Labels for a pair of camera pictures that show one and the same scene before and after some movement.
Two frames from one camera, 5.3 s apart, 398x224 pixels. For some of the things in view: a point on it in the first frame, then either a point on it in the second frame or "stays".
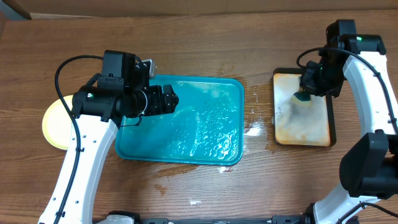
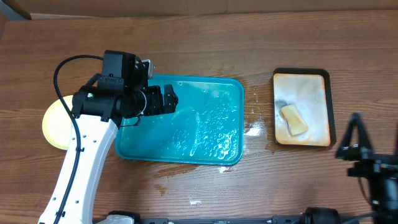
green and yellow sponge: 301,99 -> 295,121
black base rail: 284,219 stays
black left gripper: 157,107 stays
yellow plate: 56,122 stays
